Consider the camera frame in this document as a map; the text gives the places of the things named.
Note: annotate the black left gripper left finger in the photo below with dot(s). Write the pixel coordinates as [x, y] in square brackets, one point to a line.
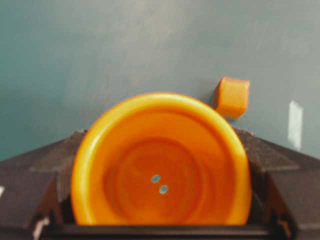
[35, 187]

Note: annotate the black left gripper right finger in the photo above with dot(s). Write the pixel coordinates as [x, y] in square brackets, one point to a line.
[285, 185]

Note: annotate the orange plastic cup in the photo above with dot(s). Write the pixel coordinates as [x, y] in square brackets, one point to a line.
[161, 159]

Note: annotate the orange cube block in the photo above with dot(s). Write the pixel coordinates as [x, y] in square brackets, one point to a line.
[231, 97]

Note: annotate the light blue tape strip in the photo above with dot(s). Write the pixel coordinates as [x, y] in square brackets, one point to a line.
[295, 124]

